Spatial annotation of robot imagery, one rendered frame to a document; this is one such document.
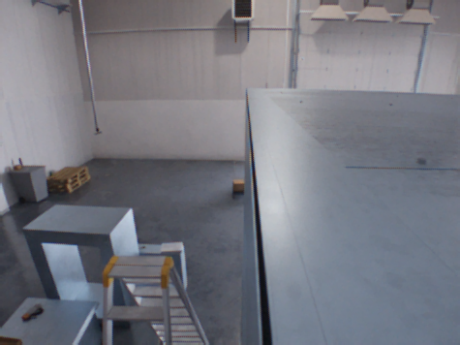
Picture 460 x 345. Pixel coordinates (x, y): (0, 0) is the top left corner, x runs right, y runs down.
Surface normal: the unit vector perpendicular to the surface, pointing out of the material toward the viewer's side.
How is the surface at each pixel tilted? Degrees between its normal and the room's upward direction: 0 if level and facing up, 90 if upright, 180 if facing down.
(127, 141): 90
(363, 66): 90
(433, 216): 0
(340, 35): 90
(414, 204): 0
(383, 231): 0
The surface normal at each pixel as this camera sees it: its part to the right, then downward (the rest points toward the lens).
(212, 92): -0.06, 0.35
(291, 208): 0.00, -0.94
